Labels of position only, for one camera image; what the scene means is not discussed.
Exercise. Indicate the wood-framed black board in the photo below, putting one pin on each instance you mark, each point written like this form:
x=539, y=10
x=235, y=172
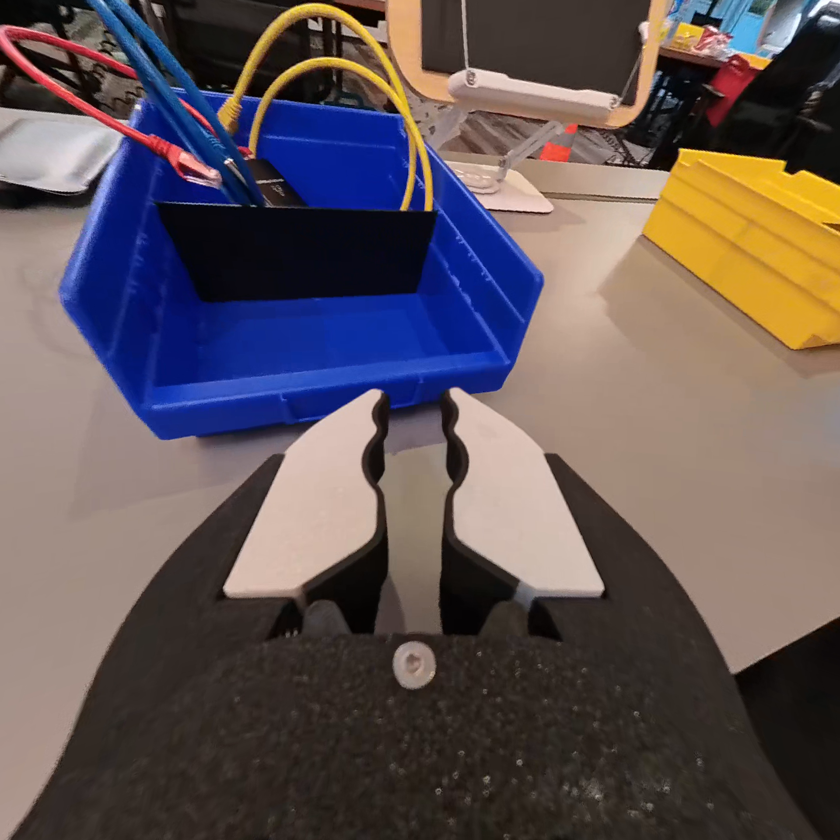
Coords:
x=525, y=33

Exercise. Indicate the yellow storage bin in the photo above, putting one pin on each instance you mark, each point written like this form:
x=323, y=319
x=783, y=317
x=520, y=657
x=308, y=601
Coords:
x=741, y=249

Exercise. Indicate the black office chair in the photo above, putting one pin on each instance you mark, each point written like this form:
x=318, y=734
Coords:
x=787, y=98

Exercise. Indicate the orange traffic cone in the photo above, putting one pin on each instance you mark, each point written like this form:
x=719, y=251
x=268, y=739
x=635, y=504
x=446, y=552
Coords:
x=558, y=148

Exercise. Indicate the grey pouch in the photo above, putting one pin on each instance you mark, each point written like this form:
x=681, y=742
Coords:
x=46, y=154

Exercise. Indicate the cluttered background table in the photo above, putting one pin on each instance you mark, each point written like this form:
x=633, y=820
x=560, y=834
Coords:
x=695, y=46

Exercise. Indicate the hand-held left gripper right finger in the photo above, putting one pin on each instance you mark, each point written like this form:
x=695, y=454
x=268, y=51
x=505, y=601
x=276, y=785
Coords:
x=518, y=512

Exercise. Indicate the black ethernet adapter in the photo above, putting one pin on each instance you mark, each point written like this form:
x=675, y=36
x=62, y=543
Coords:
x=275, y=187

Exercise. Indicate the blue storage bin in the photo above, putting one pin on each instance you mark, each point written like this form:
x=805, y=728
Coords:
x=295, y=341

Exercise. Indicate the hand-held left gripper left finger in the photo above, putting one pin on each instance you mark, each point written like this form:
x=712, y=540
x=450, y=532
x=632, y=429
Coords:
x=315, y=512

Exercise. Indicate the black bin divider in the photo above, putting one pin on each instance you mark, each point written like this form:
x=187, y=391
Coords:
x=295, y=256

